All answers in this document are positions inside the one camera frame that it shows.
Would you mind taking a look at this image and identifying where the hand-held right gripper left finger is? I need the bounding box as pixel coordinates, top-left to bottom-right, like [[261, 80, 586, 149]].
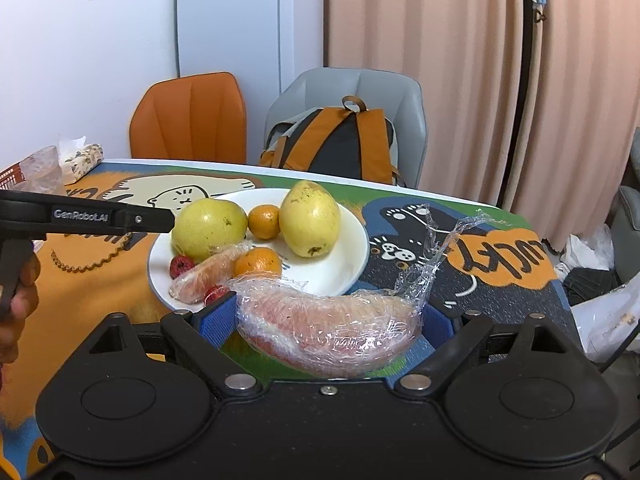
[[85, 290, 262, 396]]

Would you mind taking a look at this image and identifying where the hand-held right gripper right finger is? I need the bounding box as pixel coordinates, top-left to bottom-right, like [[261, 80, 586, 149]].
[[397, 305, 571, 396]]

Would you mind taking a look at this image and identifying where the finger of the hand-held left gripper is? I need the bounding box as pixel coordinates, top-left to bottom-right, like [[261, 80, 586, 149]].
[[125, 206, 177, 234]]

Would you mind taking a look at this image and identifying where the small pomelo segment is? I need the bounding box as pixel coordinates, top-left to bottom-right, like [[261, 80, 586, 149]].
[[170, 240, 253, 303]]

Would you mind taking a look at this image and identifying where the mandarin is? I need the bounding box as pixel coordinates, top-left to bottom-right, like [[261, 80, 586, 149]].
[[247, 204, 282, 240], [232, 246, 283, 281]]

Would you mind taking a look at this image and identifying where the large pomelo segment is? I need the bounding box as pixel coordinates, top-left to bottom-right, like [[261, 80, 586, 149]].
[[227, 203, 511, 380]]

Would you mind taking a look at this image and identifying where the white plate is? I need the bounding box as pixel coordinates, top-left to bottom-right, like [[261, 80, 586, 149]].
[[147, 188, 371, 312]]

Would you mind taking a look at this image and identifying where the large yellow pear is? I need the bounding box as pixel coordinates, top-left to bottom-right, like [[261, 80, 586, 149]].
[[278, 180, 342, 259]]

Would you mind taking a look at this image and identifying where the person's left hand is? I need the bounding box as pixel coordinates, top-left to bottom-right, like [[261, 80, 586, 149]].
[[0, 252, 42, 366]]

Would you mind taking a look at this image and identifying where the tall clear ribbed cup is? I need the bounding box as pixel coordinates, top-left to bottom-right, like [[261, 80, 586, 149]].
[[20, 145, 66, 197]]

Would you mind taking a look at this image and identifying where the cartoon printed table mat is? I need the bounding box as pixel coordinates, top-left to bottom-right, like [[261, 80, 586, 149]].
[[0, 159, 573, 480]]

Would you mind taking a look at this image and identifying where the tissue pack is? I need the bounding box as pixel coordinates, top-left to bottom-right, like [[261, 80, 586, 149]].
[[57, 134, 105, 181]]

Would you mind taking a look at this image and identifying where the round yellow pear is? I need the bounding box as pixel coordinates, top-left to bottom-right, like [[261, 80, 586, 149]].
[[171, 199, 249, 263]]

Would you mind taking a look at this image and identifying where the orange chair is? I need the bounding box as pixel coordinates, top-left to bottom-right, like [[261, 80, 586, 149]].
[[129, 71, 248, 165]]

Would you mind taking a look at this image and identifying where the black bag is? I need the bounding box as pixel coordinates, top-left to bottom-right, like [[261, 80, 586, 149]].
[[565, 266, 621, 306]]

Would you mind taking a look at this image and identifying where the white plastic bag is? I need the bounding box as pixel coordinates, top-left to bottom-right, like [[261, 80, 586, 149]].
[[570, 282, 640, 362], [560, 225, 616, 273]]

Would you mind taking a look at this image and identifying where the orange and grey backpack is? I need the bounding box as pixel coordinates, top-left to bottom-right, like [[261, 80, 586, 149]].
[[259, 96, 406, 186]]

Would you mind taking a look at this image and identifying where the grey chair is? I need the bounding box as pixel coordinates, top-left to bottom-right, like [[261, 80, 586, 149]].
[[263, 67, 428, 188]]

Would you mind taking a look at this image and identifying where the pink curtain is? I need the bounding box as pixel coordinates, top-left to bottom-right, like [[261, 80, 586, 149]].
[[500, 0, 640, 241], [322, 0, 531, 211]]

